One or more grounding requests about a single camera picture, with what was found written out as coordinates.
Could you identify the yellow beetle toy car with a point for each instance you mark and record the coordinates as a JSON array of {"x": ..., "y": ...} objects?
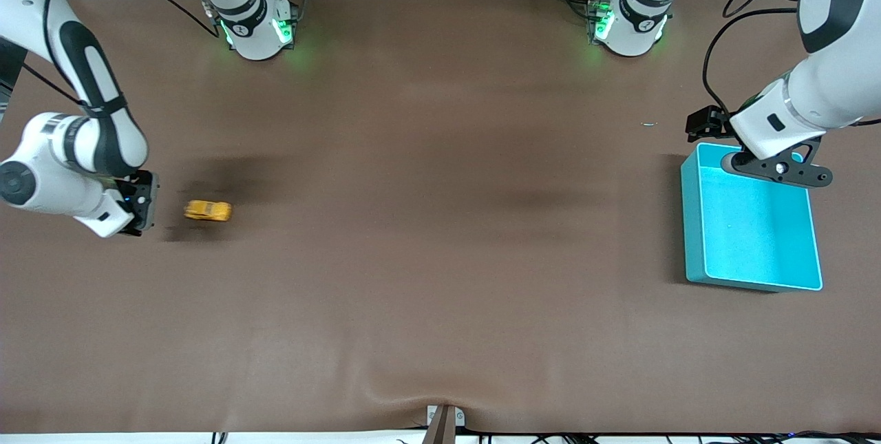
[{"x": 208, "y": 210}]

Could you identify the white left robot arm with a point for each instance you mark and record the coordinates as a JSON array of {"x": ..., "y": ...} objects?
[{"x": 840, "y": 86}]

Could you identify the teal plastic bin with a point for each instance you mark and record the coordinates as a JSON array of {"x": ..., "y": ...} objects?
[{"x": 750, "y": 237}]

